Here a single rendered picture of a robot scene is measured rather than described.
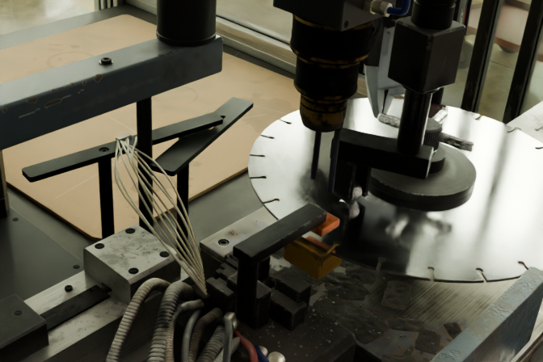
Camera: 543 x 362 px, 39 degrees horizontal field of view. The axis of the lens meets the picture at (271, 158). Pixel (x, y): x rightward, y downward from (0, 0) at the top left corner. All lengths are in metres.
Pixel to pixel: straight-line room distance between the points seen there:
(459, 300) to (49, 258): 0.41
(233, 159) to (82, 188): 0.22
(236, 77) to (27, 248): 0.66
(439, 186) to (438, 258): 0.10
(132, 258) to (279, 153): 0.18
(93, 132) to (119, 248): 0.50
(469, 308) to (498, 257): 0.11
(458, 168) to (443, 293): 0.12
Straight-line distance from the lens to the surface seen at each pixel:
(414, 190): 0.71
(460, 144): 0.73
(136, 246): 0.74
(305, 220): 0.62
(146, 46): 0.75
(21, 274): 0.81
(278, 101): 1.32
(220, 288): 0.65
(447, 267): 0.64
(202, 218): 1.02
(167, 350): 0.59
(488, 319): 0.53
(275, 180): 0.72
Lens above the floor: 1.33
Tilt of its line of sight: 30 degrees down
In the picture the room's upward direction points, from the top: 4 degrees clockwise
